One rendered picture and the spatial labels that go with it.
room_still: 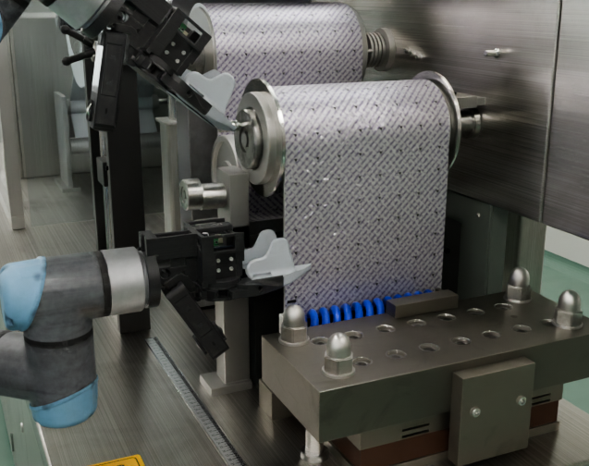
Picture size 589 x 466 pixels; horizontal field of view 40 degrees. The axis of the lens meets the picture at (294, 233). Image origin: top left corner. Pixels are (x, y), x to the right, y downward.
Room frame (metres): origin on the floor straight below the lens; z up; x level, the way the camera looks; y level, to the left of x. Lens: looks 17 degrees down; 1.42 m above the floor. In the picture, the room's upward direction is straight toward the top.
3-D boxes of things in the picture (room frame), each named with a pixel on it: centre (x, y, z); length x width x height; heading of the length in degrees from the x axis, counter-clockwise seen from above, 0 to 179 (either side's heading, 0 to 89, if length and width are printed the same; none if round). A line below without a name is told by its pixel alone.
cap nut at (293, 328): (0.88, 0.00, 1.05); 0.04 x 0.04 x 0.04
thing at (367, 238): (1.00, -0.10, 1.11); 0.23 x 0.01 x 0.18; 114
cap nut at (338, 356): (0.80, -0.05, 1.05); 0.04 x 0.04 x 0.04
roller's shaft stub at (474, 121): (1.13, -0.22, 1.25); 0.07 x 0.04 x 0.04; 114
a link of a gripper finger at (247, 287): (0.91, 0.06, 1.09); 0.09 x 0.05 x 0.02; 113
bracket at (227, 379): (1.02, 0.10, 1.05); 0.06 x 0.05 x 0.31; 114
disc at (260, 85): (1.01, 0.04, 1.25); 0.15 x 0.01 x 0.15; 24
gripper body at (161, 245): (0.90, 0.12, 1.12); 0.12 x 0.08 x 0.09; 114
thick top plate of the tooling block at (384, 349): (0.91, -0.18, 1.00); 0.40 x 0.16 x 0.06; 114
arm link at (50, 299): (0.84, 0.27, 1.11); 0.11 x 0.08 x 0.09; 114
